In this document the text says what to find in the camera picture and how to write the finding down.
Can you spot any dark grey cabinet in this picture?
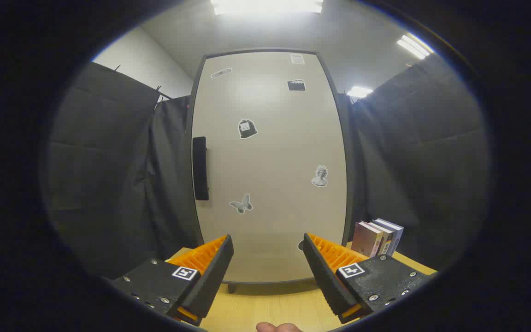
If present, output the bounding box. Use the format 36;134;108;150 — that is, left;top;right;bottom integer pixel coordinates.
185;47;356;293

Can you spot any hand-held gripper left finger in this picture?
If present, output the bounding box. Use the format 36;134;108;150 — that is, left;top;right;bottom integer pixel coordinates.
109;234;235;327

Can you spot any blue book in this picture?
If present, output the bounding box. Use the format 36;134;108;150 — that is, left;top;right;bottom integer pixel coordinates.
374;218;404;256

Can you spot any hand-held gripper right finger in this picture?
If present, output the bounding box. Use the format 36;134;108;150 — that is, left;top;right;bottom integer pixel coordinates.
302;233;437;324

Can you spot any black backdrop cloth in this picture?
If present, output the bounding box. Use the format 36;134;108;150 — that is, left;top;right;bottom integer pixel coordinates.
47;61;201;279
339;53;494;273

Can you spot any white book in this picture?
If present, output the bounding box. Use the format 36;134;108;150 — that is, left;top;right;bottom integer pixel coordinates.
367;220;394;256

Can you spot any black door handle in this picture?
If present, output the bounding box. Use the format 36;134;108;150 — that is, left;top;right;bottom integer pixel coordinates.
192;136;210;201

